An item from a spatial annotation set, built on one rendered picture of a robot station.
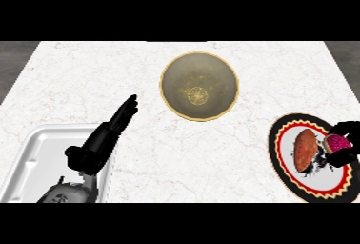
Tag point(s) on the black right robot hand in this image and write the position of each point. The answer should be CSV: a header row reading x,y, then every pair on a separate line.
x,y
345,139

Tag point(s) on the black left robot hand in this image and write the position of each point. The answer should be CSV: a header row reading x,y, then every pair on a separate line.
x,y
99,143

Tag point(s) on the pink frosted cupcake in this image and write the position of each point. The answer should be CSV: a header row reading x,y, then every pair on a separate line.
x,y
313,152

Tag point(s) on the white rectangular tray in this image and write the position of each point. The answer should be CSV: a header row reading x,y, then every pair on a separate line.
x,y
32,158

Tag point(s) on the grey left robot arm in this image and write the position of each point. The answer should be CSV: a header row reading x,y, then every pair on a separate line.
x,y
69,193

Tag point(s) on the black red patterned plate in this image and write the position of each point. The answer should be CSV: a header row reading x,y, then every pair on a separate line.
x,y
299,181

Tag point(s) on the olive bowl with gold rim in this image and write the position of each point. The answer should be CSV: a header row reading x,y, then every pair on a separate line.
x,y
199,86

